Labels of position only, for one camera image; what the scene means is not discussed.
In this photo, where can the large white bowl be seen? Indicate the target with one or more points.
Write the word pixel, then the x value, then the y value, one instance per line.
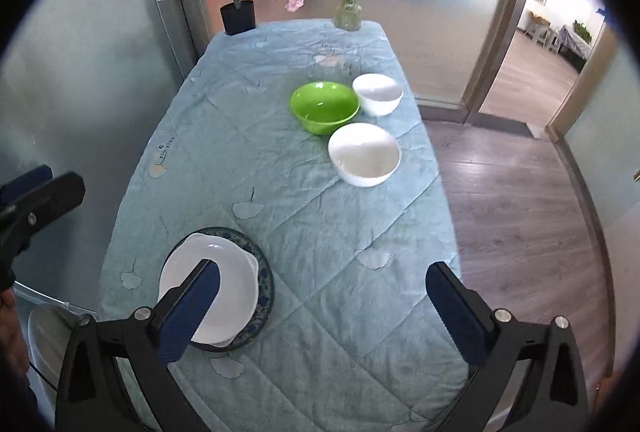
pixel 364 151

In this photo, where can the green bowl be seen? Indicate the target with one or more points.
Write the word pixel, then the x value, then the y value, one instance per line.
pixel 325 104

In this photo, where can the white oval plate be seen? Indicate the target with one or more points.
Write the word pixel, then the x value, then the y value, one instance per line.
pixel 255 268
pixel 230 282

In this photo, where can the blue patterned round plate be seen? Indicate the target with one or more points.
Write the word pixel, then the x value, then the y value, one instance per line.
pixel 265 284

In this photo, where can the green plant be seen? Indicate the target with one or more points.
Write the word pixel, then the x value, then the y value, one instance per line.
pixel 582 30

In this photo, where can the glass vase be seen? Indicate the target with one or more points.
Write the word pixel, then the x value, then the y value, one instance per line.
pixel 347 15

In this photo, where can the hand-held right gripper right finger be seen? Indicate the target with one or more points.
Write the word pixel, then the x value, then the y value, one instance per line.
pixel 457 312

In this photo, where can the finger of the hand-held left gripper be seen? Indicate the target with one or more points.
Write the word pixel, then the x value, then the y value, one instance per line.
pixel 30 179
pixel 50 199

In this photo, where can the cloth covered table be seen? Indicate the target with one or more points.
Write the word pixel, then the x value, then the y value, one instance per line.
pixel 575 44

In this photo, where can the person's left hand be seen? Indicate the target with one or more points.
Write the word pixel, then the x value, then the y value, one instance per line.
pixel 10 332

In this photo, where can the small white bowl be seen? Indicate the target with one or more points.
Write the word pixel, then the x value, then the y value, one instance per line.
pixel 377 91

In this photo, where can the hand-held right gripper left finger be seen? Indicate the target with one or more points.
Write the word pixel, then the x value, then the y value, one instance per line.
pixel 192 312

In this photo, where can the pale stools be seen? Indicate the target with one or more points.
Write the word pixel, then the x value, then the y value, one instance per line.
pixel 542 34

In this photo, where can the light blue quilted blanket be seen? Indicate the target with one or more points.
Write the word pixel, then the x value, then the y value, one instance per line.
pixel 310 222

